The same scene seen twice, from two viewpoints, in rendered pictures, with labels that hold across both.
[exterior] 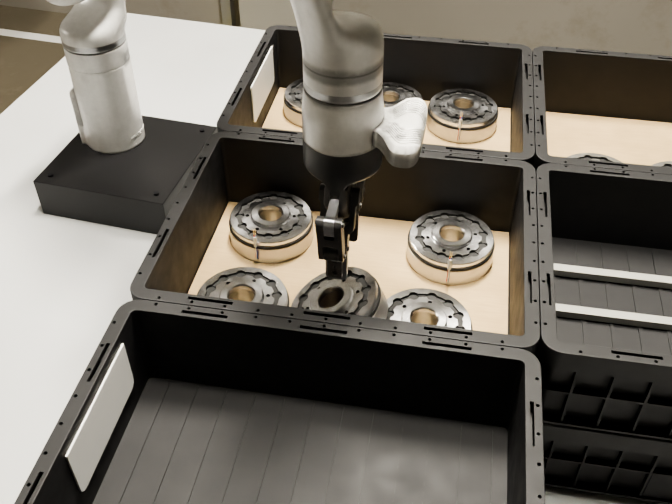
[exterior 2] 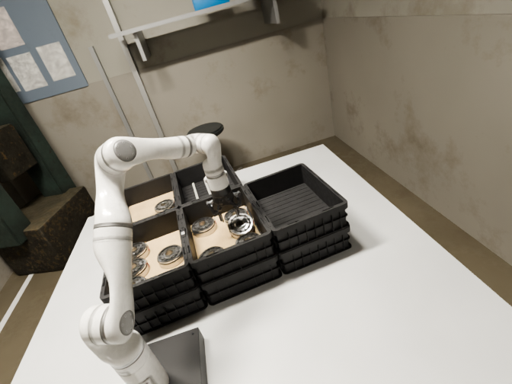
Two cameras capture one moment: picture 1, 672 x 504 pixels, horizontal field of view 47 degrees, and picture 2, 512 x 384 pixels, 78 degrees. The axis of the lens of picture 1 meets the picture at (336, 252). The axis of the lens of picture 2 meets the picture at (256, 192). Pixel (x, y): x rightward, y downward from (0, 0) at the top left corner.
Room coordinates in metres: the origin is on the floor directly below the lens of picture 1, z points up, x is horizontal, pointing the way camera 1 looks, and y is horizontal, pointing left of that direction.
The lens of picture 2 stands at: (0.84, 1.01, 1.61)
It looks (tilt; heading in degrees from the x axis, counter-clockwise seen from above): 31 degrees down; 250
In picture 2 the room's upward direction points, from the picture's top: 15 degrees counter-clockwise
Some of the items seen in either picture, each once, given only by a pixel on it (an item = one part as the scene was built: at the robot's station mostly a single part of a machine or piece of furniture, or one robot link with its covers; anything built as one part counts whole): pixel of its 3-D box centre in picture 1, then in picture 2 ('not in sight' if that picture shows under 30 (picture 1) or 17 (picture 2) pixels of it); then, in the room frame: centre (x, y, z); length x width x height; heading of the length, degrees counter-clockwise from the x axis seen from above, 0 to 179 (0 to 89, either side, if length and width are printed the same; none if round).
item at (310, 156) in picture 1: (342, 168); (222, 194); (0.61, -0.01, 1.03); 0.08 x 0.08 x 0.09
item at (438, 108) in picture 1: (463, 107); (134, 250); (0.99, -0.19, 0.86); 0.10 x 0.10 x 0.01
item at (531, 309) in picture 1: (350, 230); (220, 220); (0.64, -0.02, 0.92); 0.40 x 0.30 x 0.02; 80
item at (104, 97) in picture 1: (106, 91); (140, 369); (1.06, 0.36, 0.85); 0.09 x 0.09 x 0.17; 74
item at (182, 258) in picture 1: (349, 264); (224, 230); (0.64, -0.02, 0.87); 0.40 x 0.30 x 0.11; 80
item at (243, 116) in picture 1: (383, 122); (152, 258); (0.94, -0.07, 0.87); 0.40 x 0.30 x 0.11; 80
